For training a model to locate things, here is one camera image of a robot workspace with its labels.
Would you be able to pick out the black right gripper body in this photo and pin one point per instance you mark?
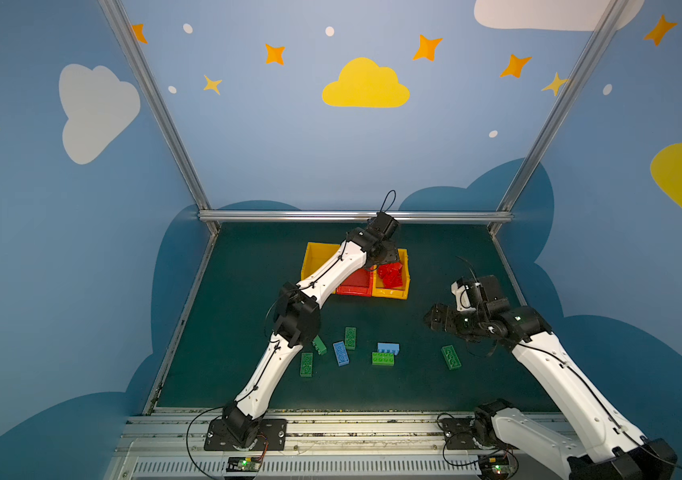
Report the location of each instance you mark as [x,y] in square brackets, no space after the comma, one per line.
[443,318]

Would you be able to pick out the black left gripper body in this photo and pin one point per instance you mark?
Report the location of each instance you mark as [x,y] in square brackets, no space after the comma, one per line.
[386,255]

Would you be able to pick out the red lego brick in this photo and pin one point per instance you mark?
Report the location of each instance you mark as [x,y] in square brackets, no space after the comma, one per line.
[391,275]

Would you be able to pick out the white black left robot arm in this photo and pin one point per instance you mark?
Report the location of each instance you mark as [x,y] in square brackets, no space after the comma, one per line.
[297,320]

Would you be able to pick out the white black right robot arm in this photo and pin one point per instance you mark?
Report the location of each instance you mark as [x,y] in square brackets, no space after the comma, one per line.
[607,445]

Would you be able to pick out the green lego brick far right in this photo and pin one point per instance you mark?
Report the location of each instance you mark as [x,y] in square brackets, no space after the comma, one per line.
[451,357]

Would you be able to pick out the red plastic bin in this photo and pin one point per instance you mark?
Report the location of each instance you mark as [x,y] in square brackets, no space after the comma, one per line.
[360,284]

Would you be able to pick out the right yellow plastic bin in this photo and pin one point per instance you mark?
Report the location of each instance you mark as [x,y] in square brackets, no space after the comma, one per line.
[395,294]

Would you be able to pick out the yellow plastic bin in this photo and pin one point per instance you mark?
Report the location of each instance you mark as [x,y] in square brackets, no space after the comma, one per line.
[316,255]
[395,294]

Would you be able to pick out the left yellow plastic bin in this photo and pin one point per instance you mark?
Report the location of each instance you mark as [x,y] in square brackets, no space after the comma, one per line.
[316,255]

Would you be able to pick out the light blue lego brick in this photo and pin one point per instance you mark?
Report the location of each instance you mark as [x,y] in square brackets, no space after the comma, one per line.
[389,348]

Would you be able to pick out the bright green lego brick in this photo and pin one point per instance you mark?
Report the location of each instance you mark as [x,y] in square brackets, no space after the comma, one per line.
[382,359]

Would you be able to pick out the green lego brick centre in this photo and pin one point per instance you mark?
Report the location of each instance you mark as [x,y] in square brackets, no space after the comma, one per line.
[350,338]

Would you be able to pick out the green lego brick small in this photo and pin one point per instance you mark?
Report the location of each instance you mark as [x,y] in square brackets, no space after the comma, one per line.
[319,345]

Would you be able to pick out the right controller board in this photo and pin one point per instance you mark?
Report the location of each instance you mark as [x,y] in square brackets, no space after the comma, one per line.
[494,468]

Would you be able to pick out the controller board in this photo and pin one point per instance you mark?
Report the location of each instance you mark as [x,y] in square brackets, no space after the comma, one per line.
[494,468]
[250,465]

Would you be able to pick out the green lego brick left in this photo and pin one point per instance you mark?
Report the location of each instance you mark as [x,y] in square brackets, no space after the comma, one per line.
[306,365]

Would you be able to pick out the left controller board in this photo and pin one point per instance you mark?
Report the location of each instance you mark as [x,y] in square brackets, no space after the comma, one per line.
[250,465]

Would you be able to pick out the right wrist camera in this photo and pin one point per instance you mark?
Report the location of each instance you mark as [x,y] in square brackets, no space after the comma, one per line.
[484,293]

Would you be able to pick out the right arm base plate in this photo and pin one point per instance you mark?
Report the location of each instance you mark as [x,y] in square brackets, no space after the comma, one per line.
[461,433]

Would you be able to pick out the right aluminium frame post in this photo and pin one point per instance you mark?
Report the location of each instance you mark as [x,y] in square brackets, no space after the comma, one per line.
[593,51]

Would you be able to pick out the aluminium frame post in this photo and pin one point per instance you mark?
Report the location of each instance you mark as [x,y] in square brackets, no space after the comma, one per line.
[593,51]
[118,20]

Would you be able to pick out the horizontal aluminium frame rail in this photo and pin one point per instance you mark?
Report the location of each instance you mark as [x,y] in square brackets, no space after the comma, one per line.
[417,217]

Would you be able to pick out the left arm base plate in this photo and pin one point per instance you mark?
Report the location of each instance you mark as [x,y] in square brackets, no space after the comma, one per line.
[266,433]

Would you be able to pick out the left aluminium frame post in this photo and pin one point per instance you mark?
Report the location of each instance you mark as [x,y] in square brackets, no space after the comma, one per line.
[118,20]

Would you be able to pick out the aluminium front mounting rail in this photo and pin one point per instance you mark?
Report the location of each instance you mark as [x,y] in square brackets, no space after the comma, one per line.
[168,444]

